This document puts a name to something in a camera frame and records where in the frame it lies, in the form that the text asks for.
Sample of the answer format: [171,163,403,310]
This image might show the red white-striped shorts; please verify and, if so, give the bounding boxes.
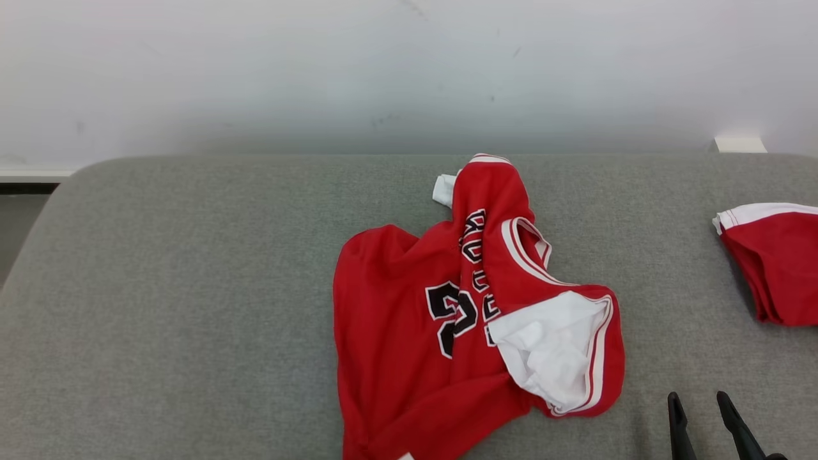
[712,202,818,327]

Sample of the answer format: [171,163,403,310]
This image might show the red basketball jersey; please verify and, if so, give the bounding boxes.
[332,153,626,460]

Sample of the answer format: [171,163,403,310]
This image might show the white block at wall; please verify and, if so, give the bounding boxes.
[714,135,768,155]

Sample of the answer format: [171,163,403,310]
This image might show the white wall baseboard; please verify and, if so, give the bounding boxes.
[0,167,78,183]

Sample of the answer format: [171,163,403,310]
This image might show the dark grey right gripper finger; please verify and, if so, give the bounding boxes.
[716,390,768,460]
[667,391,698,460]

